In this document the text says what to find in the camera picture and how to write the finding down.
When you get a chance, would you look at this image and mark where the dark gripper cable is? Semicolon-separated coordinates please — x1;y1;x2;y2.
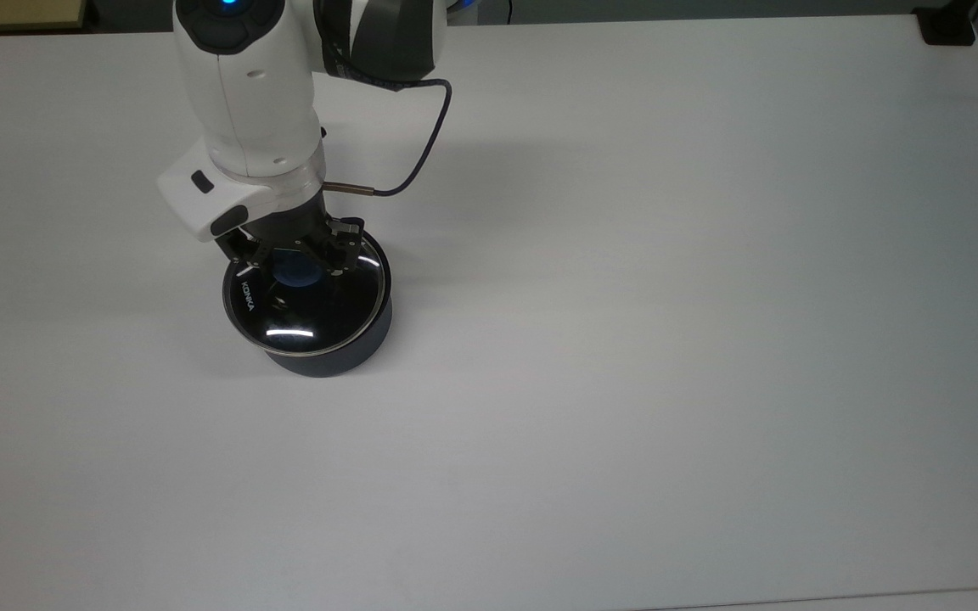
319;47;454;199

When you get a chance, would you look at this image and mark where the dark blue saucepan, blue handle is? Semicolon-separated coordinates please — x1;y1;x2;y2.
222;229;395;379

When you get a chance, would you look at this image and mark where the light wooden board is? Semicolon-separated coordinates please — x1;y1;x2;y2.
0;0;87;33

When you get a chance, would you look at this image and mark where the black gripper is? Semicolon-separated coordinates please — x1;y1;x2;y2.
216;193;367;279

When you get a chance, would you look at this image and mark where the glass lid with blue knob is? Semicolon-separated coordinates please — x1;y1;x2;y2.
222;229;389;356

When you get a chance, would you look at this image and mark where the black camera stand, table clamp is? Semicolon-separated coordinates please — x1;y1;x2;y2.
916;4;978;46

